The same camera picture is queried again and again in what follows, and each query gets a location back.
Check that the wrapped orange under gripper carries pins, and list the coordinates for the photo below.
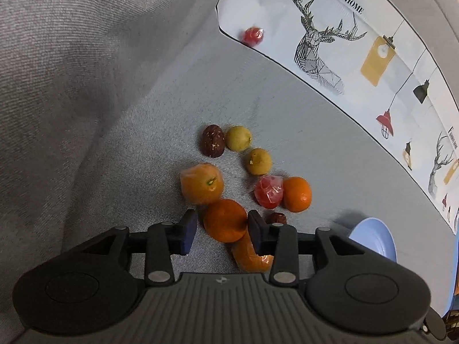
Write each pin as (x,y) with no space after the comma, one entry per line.
(247,259)

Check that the bare orange near gripper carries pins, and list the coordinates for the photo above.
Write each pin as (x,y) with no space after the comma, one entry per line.
(225,221)

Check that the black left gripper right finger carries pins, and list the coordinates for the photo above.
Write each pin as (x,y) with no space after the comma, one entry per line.
(280,241)

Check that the orange object at edge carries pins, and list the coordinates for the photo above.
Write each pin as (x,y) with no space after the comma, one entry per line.
(451,318)

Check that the small dark red jujube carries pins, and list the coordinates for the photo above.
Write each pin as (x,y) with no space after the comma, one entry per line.
(276,218)

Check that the light blue plate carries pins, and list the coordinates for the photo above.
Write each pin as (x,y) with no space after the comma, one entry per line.
(375,235)

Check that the white deer print pillow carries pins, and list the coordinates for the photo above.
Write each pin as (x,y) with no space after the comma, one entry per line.
(366,58)

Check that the yellow-green round fruit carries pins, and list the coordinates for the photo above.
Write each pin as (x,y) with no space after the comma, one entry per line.
(238,138)

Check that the yellow round fruit with stem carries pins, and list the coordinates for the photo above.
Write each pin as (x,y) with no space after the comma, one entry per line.
(258,162)

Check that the red wrapped fruit on pillow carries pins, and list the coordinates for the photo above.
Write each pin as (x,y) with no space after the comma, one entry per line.
(252,36)

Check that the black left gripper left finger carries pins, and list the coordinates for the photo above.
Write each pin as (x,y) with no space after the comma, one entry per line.
(164,240)

